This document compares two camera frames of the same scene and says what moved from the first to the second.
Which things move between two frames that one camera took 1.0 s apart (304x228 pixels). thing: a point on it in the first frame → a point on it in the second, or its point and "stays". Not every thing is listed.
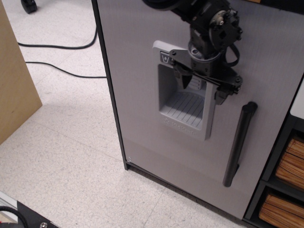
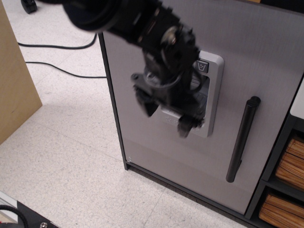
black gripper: x=212 y=67 → x=172 y=80
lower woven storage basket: x=282 y=212 stays
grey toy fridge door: x=270 y=63 stays
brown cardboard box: x=19 y=99 stays
